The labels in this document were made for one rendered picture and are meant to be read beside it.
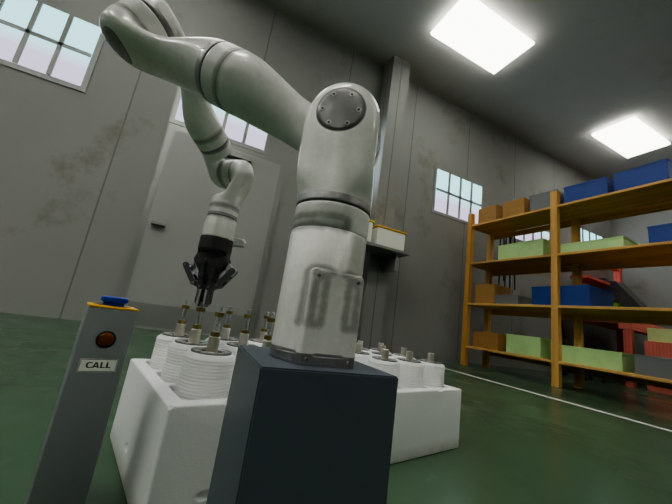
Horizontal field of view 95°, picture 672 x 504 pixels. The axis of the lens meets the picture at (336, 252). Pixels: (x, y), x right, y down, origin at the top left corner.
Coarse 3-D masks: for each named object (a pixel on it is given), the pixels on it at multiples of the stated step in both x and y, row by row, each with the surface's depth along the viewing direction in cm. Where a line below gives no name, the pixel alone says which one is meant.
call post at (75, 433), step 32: (96, 320) 49; (128, 320) 52; (96, 352) 49; (64, 384) 46; (96, 384) 49; (64, 416) 46; (96, 416) 48; (64, 448) 46; (96, 448) 48; (32, 480) 46; (64, 480) 46
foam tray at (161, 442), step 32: (128, 384) 72; (160, 384) 58; (128, 416) 64; (160, 416) 49; (192, 416) 50; (128, 448) 59; (160, 448) 47; (192, 448) 49; (128, 480) 54; (160, 480) 46; (192, 480) 49
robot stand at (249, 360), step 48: (240, 384) 31; (288, 384) 26; (336, 384) 28; (384, 384) 30; (240, 432) 27; (288, 432) 26; (336, 432) 27; (384, 432) 29; (240, 480) 24; (288, 480) 25; (336, 480) 27; (384, 480) 29
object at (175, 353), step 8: (176, 344) 65; (184, 344) 65; (168, 352) 65; (176, 352) 64; (184, 352) 64; (168, 360) 64; (176, 360) 63; (168, 368) 63; (176, 368) 63; (168, 376) 63; (176, 376) 63
